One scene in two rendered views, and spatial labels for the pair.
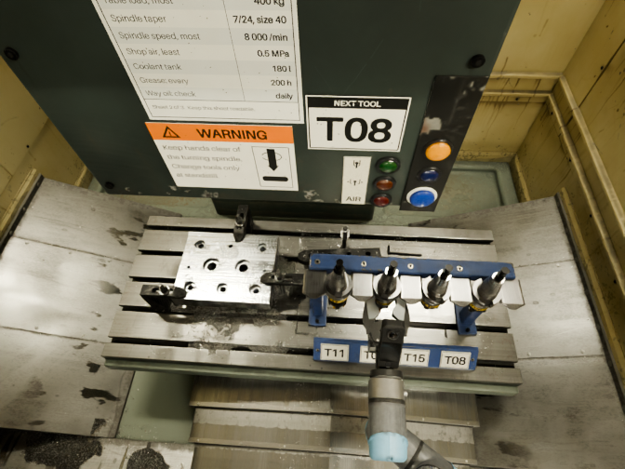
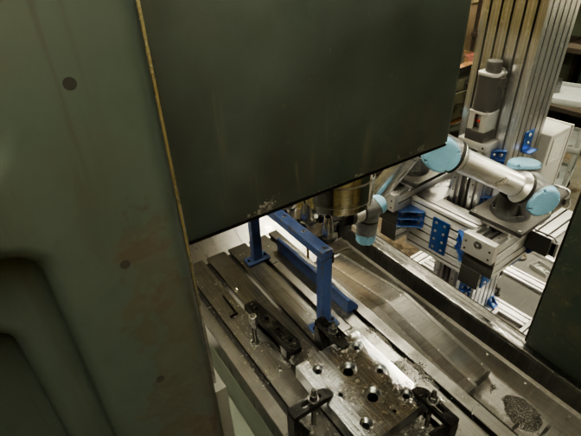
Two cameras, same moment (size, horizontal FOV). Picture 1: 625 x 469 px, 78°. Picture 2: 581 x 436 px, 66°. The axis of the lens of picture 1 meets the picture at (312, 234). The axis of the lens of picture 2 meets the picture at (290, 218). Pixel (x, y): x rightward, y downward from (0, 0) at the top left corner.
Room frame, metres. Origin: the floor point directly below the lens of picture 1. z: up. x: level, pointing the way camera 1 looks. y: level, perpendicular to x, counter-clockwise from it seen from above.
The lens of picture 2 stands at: (1.17, 0.74, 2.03)
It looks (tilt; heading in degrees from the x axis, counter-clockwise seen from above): 34 degrees down; 230
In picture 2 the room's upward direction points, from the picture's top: 2 degrees counter-clockwise
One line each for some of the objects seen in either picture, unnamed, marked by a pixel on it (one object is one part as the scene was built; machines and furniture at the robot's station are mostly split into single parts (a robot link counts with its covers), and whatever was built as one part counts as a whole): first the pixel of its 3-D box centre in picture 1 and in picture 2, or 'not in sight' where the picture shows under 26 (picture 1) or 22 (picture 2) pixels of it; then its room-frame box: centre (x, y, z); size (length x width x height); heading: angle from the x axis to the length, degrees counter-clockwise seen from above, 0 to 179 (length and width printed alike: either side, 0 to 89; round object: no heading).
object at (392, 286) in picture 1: (389, 278); (306, 209); (0.36, -0.16, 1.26); 0.04 x 0.04 x 0.07
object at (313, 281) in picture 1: (314, 284); (338, 246); (0.38, 0.00, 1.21); 0.07 x 0.05 x 0.01; 173
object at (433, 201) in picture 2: not in sight; (456, 229); (-0.53, -0.08, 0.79); 0.36 x 0.27 x 0.85; 86
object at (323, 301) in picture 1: (317, 290); (323, 293); (0.43, 0.00, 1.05); 0.10 x 0.05 x 0.30; 173
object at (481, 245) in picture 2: not in sight; (505, 229); (-0.45, 0.16, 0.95); 0.40 x 0.13 x 0.09; 176
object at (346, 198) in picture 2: not in sight; (339, 176); (0.53, 0.13, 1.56); 0.16 x 0.16 x 0.12
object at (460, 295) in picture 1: (459, 291); not in sight; (0.34, -0.33, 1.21); 0.07 x 0.05 x 0.01; 173
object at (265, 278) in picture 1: (283, 282); (331, 337); (0.50, 0.10, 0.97); 0.13 x 0.03 x 0.15; 83
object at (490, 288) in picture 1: (492, 284); not in sight; (0.33, -0.38, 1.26); 0.04 x 0.04 x 0.07
